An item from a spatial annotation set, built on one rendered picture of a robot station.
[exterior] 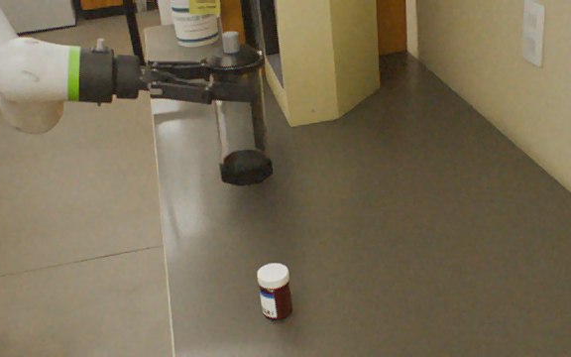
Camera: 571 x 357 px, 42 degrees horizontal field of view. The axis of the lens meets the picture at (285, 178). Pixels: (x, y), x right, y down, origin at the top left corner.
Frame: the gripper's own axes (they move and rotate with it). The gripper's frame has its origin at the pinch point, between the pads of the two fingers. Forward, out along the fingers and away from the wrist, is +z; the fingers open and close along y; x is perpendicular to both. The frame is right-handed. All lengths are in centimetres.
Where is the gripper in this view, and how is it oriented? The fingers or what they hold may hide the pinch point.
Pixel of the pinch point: (233, 83)
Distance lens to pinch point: 132.6
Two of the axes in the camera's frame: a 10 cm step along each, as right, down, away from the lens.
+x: -1.3, 9.0, 4.2
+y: -2.1, -4.4, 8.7
